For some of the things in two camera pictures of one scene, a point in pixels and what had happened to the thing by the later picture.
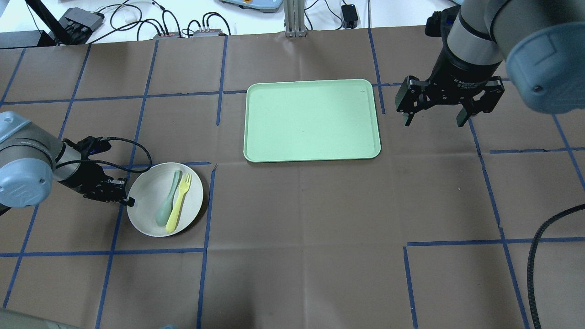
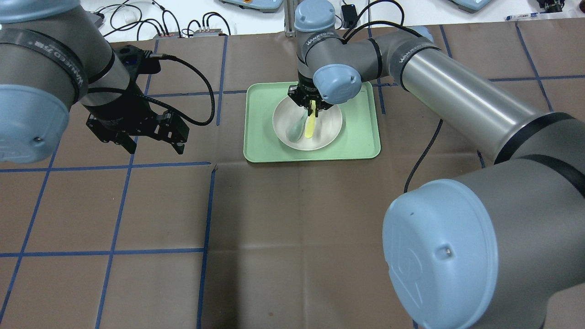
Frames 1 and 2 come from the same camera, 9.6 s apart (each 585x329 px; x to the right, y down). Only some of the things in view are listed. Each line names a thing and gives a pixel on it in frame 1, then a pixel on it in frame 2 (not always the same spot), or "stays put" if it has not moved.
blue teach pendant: [264, 6] stays put
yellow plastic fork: [184, 187] → [310, 127]
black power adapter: [349, 16] stays put
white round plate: [150, 188] → [327, 127]
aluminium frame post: [294, 13] stays put
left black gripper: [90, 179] → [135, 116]
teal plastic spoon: [164, 213] → [294, 132]
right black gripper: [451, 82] → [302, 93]
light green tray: [310, 120] stays put
